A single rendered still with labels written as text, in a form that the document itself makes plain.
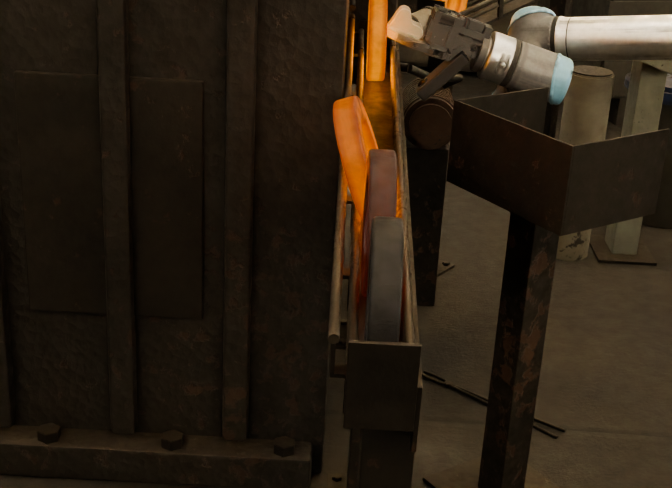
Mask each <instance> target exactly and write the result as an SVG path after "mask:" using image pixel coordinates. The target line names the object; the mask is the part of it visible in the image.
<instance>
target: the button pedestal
mask: <svg viewBox="0 0 672 488"><path fill-rule="evenodd" d="M667 73H668V74H671V75H672V60H633V63H632V69H631V76H630V82H629V88H628V95H627V101H626V108H625V114H624V120H623V127H622V133H621V137H623V136H628V135H634V134H639V133H645V132H650V131H656V130H658V125H659V119H660V114H661V108H662V102H663V96H664V90H665V84H666V78H667ZM642 219H643V217H639V218H635V219H630V220H626V221H622V222H618V223H614V224H610V225H607V228H606V235H598V234H591V236H590V243H589V245H590V247H591V249H592V251H593V253H594V255H595V257H596V259H597V261H598V263H616V264H634V265H652V266H656V265H657V263H656V261H655V260H654V258H653V256H652V255H651V253H650V251H649V250H648V248H647V247H646V245H645V243H644V242H643V240H642V238H641V237H640V231H641V225H642Z"/></svg>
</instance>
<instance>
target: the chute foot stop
mask: <svg viewBox="0 0 672 488"><path fill-rule="evenodd" d="M421 349H422V345H421V344H419V343H401V342H383V341H366V340H348V356H347V372H346V387H345V403H344V419H343V428H357V429H375V430H393V431H411V432H413V428H414V418H415V408H416V398H417V388H418V378H419V368H420V359H421Z"/></svg>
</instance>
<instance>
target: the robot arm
mask: <svg viewBox="0 0 672 488"><path fill-rule="evenodd" d="M426 25H427V26H426V29H425V32H424V34H423V30H422V25H421V24H420V23H418V22H416V21H413V20H412V17H411V10H410V8H409V7H408V6H406V5H402V6H400V7H399V8H398V9H397V11H396V12H395V14H394V15H393V17H392V18H391V20H390V21H389V22H388V23H387V37H388V38H390V39H393V40H395V41H397V42H399V43H401V44H403V45H405V46H408V47H410V48H412V49H415V50H418V51H421V52H423V53H425V54H427V55H429V56H432V57H435V58H438V59H442V60H444V59H445V61H443V62H442V63H441V64H440V65H439V66H438V67H437V68H435V69H434V70H433V71H432V72H431V73H430V74H429V75H427V76H426V77H425V78H423V79H422V80H420V82H419V83H418V84H417V85H416V87H415V88H416V94H417V96H418V97H419V98H420V99H421V100H422V101H426V100H427V99H428V98H430V97H431V96H433V95H434V94H435V93H436V91H438V90H439V89H440V88H441V87H442V86H443V85H444V84H446V83H447V82H448V81H449V80H450V79H451V78H452V77H454V76H455V75H456V74H457V73H458V72H459V71H461V70H462V69H463V68H464V67H465V66H466V65H467V64H469V59H468V57H469V58H472V59H471V63H470V70H473V71H476V72H477V76H478V78H481V79H484V80H486V81H489V82H492V83H495V84H498V85H497V89H496V90H495V91H494V92H493V93H492V95H493V94H500V93H508V92H515V91H522V90H529V89H537V88H544V87H549V91H548V98H547V102H549V103H550V104H551V105H553V104H555V105H559V104H560V103H561V102H562V101H563V99H564V97H565V95H566V93H567V90H568V88H569V85H570V82H571V78H572V74H573V68H574V65H573V61H613V60H672V14H671V15H631V16H591V17H564V16H556V15H555V13H554V12H553V11H551V10H550V9H548V8H545V7H538V6H528V7H524V8H522V9H520V10H518V11H517V12H515V14H514V15H513V16H512V19H511V23H510V25H509V27H508V31H507V33H508V36H507V35H504V34H502V33H499V32H496V31H494V32H493V33H492V31H493V28H492V26H491V25H489V24H486V23H483V22H480V21H478V20H475V19H472V18H469V17H466V16H463V15H461V13H459V12H456V11H455V10H451V9H448V8H445V7H442V6H440V5H437V4H435V5H434V7H433V9H432V12H431V14H430V15H429V17H428V20H427V23H426ZM471 45H475V47H474V48H470V46H471Z"/></svg>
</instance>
